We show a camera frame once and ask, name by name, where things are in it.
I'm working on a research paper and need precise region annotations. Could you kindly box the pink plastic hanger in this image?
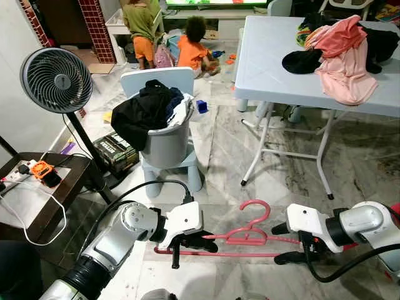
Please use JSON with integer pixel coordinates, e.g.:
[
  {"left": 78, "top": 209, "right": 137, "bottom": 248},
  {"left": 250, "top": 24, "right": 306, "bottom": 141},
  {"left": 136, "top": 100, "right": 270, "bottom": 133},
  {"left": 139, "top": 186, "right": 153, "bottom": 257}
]
[{"left": 154, "top": 199, "right": 302, "bottom": 259}]

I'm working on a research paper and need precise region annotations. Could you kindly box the large black garment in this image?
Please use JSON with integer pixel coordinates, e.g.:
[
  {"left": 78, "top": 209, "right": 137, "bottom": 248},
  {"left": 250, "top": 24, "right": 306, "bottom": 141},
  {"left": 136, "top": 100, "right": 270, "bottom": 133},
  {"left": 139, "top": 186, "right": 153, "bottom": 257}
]
[{"left": 111, "top": 80, "right": 177, "bottom": 153}]

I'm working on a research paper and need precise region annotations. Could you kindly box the coral red knit garment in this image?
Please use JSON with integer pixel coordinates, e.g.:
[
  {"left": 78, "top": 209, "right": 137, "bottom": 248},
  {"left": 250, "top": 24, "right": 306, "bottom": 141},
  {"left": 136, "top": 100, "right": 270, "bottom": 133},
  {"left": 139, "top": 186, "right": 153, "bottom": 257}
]
[{"left": 305, "top": 16, "right": 369, "bottom": 60}]

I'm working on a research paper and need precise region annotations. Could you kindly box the grey laundry basket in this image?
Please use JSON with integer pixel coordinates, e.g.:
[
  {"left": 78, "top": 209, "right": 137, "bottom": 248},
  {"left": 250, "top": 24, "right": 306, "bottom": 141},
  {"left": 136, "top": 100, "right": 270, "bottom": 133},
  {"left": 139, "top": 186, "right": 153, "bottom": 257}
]
[{"left": 139, "top": 106, "right": 192, "bottom": 171}]

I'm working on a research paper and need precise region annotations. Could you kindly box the green black cardboard box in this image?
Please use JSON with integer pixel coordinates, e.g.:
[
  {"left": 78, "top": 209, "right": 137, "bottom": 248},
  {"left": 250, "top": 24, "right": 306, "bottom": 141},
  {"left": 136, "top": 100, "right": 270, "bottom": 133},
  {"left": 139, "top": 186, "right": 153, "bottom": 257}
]
[{"left": 94, "top": 131, "right": 140, "bottom": 175}]

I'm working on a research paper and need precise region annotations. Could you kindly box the white garment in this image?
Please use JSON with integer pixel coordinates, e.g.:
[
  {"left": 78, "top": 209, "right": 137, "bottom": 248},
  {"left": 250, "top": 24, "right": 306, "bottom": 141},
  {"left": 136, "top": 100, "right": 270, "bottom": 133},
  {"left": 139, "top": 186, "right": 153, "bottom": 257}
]
[{"left": 167, "top": 94, "right": 196, "bottom": 131}]

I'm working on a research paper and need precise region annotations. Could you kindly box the navy blue garment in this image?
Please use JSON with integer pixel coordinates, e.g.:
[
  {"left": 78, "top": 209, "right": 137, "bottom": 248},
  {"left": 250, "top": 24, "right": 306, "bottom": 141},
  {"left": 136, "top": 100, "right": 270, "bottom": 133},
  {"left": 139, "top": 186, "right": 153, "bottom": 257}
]
[{"left": 164, "top": 87, "right": 186, "bottom": 119}]

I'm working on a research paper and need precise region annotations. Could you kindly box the orange black device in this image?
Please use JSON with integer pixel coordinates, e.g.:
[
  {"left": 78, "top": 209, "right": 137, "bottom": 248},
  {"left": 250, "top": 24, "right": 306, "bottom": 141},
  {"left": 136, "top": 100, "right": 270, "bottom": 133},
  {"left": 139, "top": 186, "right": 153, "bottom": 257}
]
[{"left": 28, "top": 160, "right": 63, "bottom": 188}]

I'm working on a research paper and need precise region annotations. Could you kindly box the light blue folding table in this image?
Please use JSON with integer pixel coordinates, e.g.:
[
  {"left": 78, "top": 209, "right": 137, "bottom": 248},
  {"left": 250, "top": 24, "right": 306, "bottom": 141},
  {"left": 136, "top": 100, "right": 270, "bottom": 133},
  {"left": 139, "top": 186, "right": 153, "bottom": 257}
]
[{"left": 234, "top": 14, "right": 400, "bottom": 202}]

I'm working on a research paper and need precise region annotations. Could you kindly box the small black garment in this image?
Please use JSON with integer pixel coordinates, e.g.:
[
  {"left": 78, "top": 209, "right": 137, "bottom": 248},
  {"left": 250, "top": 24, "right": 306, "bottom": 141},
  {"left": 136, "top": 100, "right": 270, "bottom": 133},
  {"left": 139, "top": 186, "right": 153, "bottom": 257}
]
[{"left": 281, "top": 49, "right": 324, "bottom": 76}]

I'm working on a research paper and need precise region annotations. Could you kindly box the pink backpack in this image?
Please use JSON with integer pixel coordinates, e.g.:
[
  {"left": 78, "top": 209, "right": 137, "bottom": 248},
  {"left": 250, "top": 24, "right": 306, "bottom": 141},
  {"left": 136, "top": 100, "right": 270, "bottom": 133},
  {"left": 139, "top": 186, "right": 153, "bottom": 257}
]
[{"left": 154, "top": 45, "right": 176, "bottom": 69}]

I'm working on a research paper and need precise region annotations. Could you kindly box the child in orange shirt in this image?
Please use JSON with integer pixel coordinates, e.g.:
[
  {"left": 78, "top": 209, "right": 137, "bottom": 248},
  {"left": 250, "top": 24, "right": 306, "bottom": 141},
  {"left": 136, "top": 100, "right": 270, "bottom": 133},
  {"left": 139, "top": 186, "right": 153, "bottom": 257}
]
[{"left": 175, "top": 16, "right": 221, "bottom": 78}]

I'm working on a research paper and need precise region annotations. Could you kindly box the green yellow patterned garment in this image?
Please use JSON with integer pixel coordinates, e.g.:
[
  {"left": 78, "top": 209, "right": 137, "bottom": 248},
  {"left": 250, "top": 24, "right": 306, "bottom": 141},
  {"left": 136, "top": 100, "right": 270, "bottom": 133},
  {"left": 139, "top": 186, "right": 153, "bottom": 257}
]
[{"left": 295, "top": 25, "right": 313, "bottom": 48}]

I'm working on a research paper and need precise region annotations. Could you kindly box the child in green shirt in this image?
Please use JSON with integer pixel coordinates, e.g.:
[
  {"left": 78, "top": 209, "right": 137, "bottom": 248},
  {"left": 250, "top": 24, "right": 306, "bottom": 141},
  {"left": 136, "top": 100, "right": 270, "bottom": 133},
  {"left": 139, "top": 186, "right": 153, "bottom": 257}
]
[{"left": 121, "top": 0, "right": 164, "bottom": 71}]

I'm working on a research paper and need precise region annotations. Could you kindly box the white plastic bin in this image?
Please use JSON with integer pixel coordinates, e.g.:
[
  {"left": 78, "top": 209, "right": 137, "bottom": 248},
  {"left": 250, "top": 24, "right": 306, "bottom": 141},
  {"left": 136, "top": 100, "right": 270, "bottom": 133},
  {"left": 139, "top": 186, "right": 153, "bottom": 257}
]
[{"left": 105, "top": 7, "right": 129, "bottom": 35}]

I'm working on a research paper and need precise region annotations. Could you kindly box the red mosaic tile column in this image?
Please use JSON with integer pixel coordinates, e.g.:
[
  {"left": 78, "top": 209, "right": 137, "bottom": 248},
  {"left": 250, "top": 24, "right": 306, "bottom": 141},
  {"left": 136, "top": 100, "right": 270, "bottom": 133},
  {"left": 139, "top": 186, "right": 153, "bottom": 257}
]
[
  {"left": 17, "top": 0, "right": 52, "bottom": 49},
  {"left": 77, "top": 0, "right": 118, "bottom": 64}
]

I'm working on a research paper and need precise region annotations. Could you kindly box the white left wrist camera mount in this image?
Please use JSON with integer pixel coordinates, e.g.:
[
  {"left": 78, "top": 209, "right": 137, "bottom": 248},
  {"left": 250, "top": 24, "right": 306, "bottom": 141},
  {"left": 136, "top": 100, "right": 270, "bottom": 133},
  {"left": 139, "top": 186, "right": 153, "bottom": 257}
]
[{"left": 164, "top": 201, "right": 205, "bottom": 246}]

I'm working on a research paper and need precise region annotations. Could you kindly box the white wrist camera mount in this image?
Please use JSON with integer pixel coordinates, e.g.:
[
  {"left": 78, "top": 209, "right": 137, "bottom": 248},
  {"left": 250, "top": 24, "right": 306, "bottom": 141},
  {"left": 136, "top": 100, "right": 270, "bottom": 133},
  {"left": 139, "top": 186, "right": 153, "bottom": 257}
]
[
  {"left": 286, "top": 204, "right": 342, "bottom": 254},
  {"left": 164, "top": 201, "right": 205, "bottom": 246}
]

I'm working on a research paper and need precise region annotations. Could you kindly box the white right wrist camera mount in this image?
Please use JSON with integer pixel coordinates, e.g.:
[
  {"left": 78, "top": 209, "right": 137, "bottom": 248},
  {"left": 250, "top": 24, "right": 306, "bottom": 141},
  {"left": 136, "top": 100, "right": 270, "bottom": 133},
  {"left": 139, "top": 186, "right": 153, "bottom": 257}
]
[{"left": 286, "top": 204, "right": 342, "bottom": 254}]

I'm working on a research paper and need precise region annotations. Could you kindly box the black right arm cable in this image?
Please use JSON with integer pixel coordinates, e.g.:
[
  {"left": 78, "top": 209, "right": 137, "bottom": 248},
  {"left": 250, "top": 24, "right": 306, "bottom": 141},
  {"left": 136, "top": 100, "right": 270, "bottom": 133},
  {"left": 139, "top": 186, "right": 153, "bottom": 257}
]
[{"left": 302, "top": 241, "right": 400, "bottom": 284}]

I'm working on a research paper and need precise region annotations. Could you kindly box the white cable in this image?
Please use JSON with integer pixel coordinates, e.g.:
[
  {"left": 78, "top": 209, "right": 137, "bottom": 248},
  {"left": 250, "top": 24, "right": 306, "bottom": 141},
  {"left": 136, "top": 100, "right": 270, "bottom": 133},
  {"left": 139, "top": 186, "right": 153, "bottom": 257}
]
[{"left": 0, "top": 178, "right": 68, "bottom": 248}]

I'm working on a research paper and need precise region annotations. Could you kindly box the grey pedestal fan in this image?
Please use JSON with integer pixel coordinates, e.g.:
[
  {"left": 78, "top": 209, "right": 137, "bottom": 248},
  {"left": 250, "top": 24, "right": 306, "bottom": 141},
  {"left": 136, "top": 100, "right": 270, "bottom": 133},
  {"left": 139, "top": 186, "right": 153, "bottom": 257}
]
[{"left": 20, "top": 47, "right": 129, "bottom": 204}]

